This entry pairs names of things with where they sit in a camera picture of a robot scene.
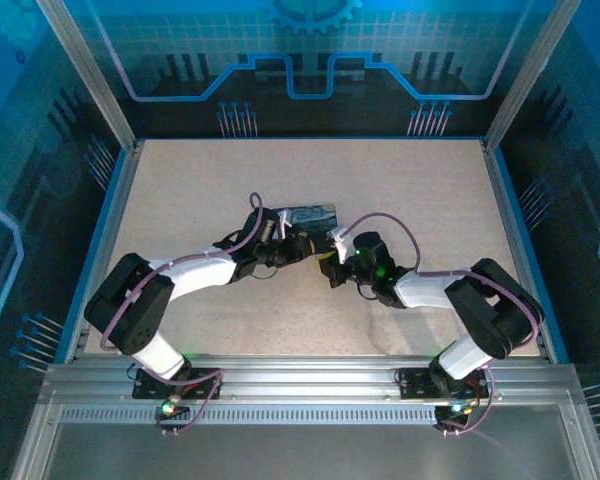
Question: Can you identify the dark box with painting print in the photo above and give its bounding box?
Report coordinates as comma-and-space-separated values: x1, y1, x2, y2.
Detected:
271, 201, 342, 239

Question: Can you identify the grey metal front plate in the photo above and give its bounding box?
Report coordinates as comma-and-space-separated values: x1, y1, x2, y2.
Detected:
9, 402, 600, 480

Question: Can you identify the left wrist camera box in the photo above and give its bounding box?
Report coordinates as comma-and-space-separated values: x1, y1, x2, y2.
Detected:
256, 208, 296, 247

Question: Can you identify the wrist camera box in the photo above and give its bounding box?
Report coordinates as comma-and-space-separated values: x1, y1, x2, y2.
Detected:
328, 225, 384, 257
256, 208, 296, 247

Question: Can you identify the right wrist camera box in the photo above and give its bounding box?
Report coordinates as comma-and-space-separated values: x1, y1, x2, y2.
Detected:
328, 225, 384, 257

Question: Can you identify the aluminium mounting rail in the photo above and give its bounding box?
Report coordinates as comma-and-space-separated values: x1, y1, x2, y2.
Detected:
38, 352, 584, 407

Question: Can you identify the black base plate of right arm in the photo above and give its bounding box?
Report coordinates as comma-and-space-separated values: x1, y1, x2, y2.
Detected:
396, 366, 497, 402

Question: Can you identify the slotted grey cable duct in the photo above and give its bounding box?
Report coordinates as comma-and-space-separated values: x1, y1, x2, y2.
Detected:
58, 406, 444, 422

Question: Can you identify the black base plate of left arm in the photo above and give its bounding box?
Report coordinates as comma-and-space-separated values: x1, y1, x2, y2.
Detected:
131, 366, 225, 402

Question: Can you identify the aluminium frame post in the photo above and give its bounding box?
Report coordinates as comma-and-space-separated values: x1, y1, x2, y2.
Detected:
33, 0, 142, 152
482, 0, 577, 153

